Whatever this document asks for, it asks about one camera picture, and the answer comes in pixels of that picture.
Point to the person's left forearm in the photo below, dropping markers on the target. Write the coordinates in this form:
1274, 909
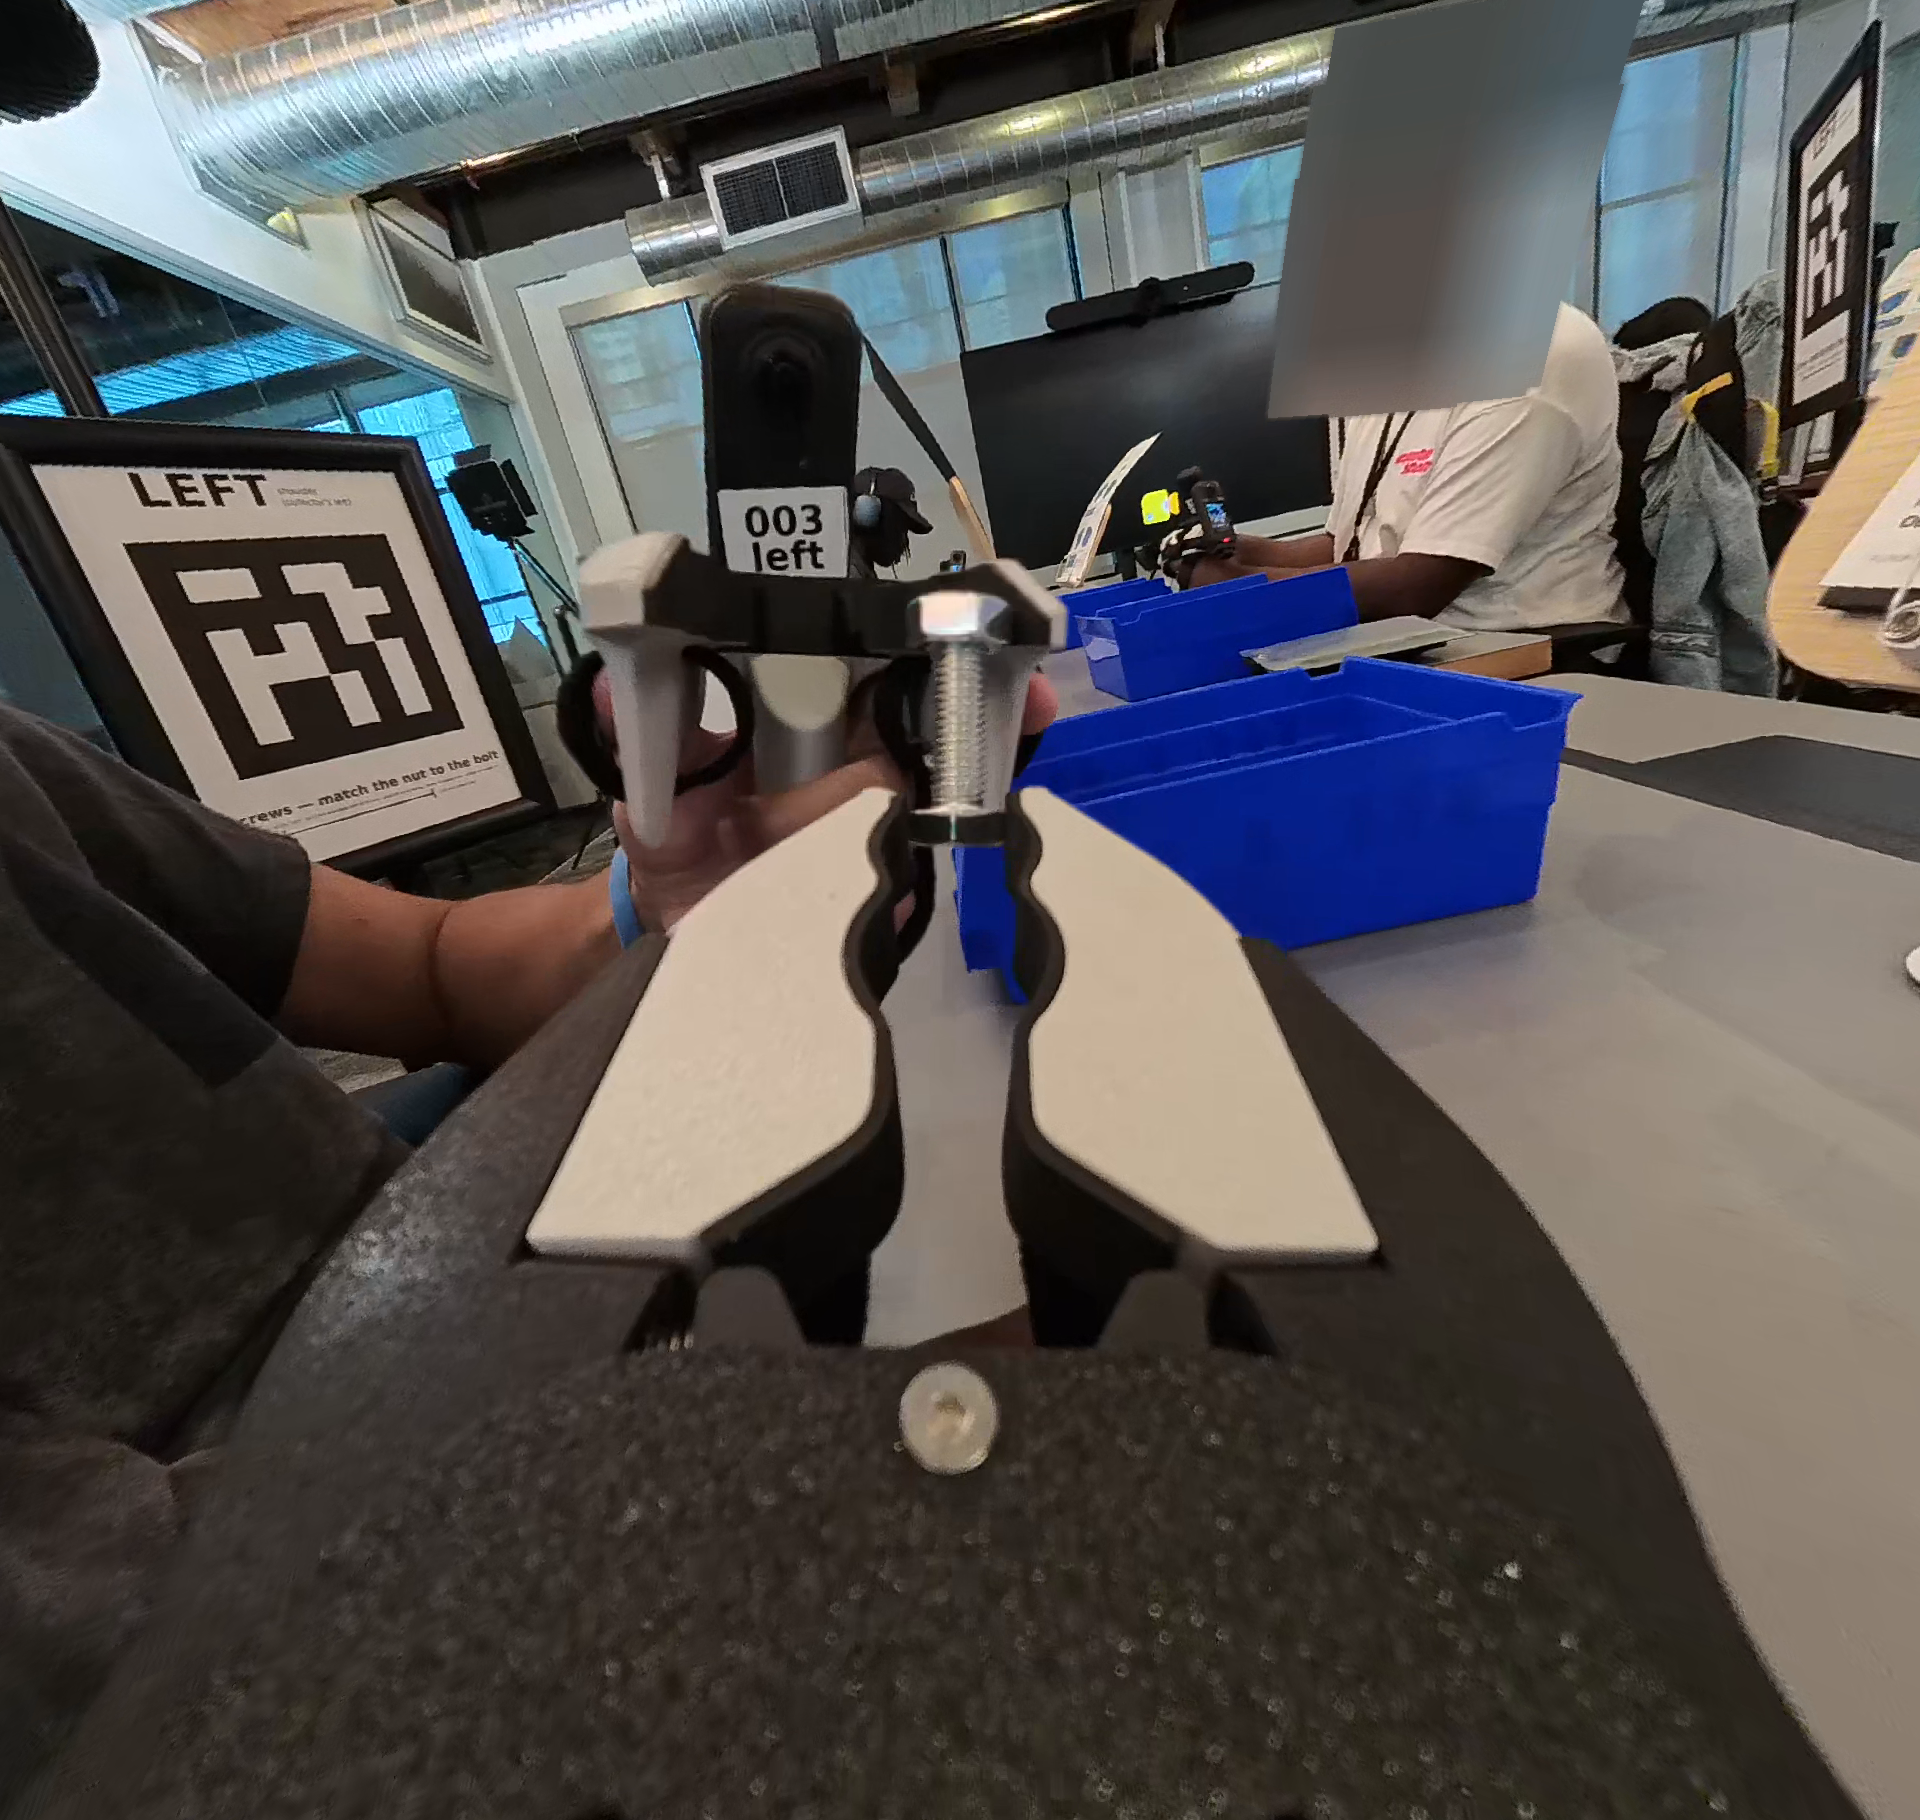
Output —
464, 966

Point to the framed marker poster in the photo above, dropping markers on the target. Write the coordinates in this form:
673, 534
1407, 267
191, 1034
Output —
269, 622

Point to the black-and-white marker sign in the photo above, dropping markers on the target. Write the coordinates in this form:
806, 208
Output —
1832, 215

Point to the black office chair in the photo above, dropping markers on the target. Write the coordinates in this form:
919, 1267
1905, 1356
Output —
1667, 350

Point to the black video bar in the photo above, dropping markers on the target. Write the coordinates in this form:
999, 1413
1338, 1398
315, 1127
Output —
1150, 300

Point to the large silver hex nut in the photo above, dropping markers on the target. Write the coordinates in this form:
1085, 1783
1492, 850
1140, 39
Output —
949, 622

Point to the black television screen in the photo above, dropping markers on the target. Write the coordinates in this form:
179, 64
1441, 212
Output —
1140, 426

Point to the wooden stand board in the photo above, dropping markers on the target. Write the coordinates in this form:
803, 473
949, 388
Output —
1814, 605
960, 499

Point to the person's left hand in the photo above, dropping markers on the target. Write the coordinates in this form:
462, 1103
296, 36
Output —
751, 847

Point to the denim jacket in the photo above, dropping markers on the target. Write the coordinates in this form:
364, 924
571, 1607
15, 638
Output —
1709, 563

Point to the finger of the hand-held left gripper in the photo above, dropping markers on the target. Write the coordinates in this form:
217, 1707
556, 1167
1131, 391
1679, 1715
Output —
1026, 622
636, 682

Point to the printed instruction sheet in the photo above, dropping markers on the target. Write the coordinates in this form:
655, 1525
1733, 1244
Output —
1112, 499
1883, 545

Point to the thick silver bolt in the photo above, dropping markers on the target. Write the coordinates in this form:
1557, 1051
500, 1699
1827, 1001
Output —
957, 725

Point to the ceiling air vent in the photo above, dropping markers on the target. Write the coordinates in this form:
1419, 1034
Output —
781, 187

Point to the blue wristband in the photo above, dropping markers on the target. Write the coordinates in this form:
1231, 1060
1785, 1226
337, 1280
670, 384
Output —
627, 907

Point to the blue plastic bin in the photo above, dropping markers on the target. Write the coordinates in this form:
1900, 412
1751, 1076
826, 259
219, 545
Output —
1201, 636
1350, 829

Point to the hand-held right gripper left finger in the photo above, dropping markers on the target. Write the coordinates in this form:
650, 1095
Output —
720, 1070

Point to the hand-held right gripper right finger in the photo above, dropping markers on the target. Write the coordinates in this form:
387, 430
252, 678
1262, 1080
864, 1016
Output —
1185, 1085

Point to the yellow sticker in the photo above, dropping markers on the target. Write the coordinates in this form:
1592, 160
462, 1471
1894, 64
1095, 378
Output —
1156, 507

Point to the grey desk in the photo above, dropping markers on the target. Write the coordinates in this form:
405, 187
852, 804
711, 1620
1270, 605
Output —
1649, 1176

